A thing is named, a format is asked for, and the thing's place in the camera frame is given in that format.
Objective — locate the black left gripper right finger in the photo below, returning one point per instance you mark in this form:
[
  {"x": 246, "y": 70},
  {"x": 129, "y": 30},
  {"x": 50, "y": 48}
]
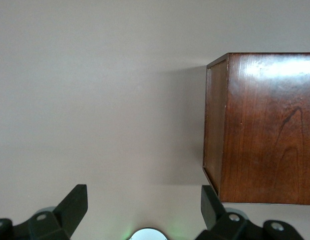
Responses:
[{"x": 220, "y": 222}]

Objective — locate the dark brown wooden cabinet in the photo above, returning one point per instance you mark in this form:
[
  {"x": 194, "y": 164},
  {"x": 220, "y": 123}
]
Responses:
[{"x": 265, "y": 130}]

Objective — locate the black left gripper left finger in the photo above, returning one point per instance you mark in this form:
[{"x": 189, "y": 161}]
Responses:
[{"x": 67, "y": 212}]

